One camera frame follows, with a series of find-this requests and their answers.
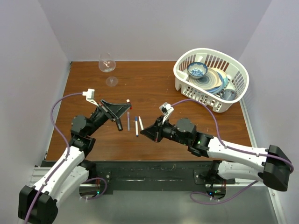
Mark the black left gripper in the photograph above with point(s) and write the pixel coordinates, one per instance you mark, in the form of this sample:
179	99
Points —
113	111

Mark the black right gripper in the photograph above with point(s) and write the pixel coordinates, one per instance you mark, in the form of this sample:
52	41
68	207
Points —
154	132

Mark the purple highlighter pen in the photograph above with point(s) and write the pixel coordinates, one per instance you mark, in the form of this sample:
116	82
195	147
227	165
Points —
128	121

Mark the white red marker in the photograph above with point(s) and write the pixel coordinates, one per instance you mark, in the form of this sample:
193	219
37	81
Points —
140	122

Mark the green highlighter with black body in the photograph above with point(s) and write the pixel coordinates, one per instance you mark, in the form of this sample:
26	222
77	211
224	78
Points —
119	125

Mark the white blue acrylic marker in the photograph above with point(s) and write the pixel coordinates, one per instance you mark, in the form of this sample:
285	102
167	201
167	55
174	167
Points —
136	126

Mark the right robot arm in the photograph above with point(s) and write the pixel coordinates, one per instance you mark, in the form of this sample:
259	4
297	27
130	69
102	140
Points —
267	165

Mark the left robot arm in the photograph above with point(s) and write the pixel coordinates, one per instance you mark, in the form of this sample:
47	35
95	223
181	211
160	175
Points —
39	204

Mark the clear wine glass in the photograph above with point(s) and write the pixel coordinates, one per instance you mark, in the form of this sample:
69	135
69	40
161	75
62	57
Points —
107	64

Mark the blue white patterned bowl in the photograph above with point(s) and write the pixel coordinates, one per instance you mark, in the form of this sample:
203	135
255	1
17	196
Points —
197	70

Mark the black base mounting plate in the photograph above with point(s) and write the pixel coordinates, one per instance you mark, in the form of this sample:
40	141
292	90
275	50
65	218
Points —
175	180

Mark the striped beige plate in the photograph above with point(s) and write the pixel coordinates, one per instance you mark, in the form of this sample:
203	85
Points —
207	82

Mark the grey patterned mug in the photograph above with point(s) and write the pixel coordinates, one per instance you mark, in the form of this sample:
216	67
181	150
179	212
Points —
227	94

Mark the white plastic dish basket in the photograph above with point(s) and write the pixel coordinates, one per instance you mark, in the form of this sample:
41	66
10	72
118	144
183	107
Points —
232	73

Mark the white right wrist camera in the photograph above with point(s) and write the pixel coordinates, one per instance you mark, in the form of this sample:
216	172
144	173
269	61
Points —
166	110

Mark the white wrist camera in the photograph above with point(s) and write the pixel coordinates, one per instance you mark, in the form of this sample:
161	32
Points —
89	96
166	110

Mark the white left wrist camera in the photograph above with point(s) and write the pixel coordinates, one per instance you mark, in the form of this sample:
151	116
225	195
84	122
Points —
89	96

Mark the black table edge rail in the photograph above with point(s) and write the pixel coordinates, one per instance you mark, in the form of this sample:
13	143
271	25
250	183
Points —
201	168

